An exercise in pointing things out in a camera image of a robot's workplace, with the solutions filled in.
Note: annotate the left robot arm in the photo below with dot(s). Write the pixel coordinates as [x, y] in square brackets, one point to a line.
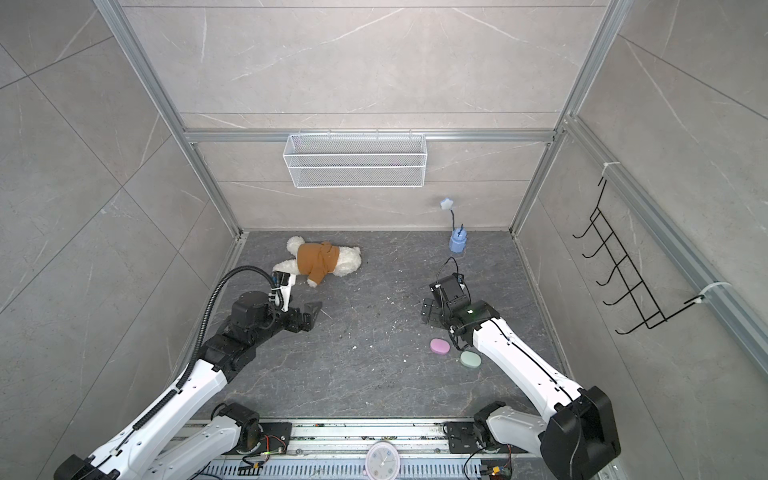
[142, 450]

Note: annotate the white plush dog brown shirt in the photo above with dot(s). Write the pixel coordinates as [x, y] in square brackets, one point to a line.
[318, 260]

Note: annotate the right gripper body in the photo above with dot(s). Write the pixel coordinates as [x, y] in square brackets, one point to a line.
[445, 316]

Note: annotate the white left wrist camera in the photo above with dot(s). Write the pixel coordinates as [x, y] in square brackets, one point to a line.
[280, 293]

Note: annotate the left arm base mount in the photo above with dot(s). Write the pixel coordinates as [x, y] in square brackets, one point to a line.
[268, 438]

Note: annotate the black wall hook rack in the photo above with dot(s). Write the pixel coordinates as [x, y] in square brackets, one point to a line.
[627, 271]

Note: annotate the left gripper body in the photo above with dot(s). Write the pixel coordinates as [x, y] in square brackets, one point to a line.
[290, 320]

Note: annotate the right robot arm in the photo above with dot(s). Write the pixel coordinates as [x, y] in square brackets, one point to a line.
[573, 430]

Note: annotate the white wire wall basket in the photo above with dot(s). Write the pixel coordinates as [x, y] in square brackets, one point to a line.
[356, 160]

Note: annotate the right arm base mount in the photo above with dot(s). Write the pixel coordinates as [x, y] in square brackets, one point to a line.
[466, 437]

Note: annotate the mint green charging case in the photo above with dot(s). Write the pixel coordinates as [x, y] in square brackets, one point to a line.
[470, 360]

